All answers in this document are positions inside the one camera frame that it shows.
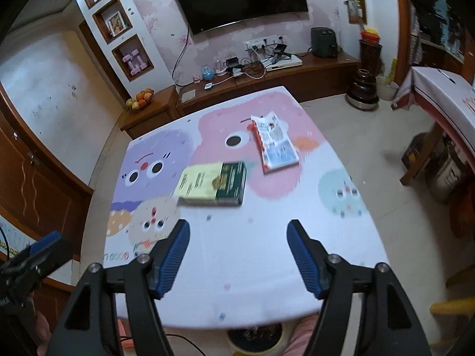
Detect black yellow trash bin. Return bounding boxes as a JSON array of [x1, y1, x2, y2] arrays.
[[226, 323, 291, 356]]

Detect yellow green chocolate box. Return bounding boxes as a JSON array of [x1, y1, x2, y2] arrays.
[[173, 162, 246, 206]]

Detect red white flat box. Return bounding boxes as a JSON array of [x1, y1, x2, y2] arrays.
[[250, 112, 300, 174]]

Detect fruit bowl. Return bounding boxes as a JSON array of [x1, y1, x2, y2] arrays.
[[126, 88, 155, 111]]

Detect dark ceramic jar stack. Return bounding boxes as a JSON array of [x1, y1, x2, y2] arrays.
[[345, 68, 379, 111]]

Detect blue teapot ornament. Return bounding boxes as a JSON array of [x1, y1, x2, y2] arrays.
[[201, 65, 214, 81]]

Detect wooden tv cabinet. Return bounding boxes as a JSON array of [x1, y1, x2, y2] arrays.
[[121, 53, 360, 139]]

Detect pink dumbbells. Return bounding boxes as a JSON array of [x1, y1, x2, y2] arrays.
[[122, 49, 148, 76]]

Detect white set-top box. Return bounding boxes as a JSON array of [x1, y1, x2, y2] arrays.
[[263, 55, 303, 71]]

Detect side table with cloth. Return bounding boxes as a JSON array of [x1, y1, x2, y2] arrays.
[[390, 67, 474, 186]]

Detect black speaker box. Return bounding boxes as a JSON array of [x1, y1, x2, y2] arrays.
[[311, 27, 338, 59]]

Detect white power strip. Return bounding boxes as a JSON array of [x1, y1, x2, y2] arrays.
[[243, 35, 284, 49]]

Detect framed photo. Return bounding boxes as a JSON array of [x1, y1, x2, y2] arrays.
[[106, 10, 126, 37]]

